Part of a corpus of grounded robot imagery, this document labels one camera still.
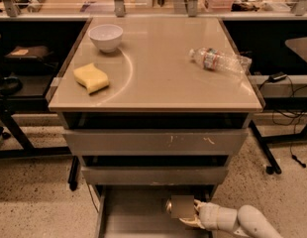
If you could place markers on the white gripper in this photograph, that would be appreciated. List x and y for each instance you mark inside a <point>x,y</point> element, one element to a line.
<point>208,215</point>

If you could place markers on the white ceramic bowl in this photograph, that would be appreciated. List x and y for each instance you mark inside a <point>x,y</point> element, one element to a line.
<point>106,38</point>

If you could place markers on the black desk frame left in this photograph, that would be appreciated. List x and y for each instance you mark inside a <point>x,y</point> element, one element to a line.
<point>38,105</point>

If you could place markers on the clear plastic water bottle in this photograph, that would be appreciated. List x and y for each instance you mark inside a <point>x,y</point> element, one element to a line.
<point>213,60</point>

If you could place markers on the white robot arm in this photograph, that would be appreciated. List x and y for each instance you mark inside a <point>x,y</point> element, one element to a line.
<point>247,221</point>

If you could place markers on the middle grey drawer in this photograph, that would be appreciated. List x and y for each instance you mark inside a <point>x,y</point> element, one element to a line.
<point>154,175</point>

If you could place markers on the black power adapter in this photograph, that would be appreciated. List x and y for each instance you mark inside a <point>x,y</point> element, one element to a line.
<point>277,77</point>

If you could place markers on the grey drawer cabinet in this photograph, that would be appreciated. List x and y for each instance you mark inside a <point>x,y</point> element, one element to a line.
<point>153,84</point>

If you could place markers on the top grey drawer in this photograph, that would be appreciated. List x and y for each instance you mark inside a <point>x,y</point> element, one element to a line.
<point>154,142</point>

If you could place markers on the bottom grey open drawer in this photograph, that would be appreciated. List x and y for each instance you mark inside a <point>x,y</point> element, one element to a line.
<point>140,211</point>

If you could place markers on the yellow sponge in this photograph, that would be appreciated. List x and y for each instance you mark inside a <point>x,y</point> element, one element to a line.
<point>91,77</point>

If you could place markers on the black desk leg right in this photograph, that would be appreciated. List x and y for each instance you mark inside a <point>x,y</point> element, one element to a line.
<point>273,167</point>

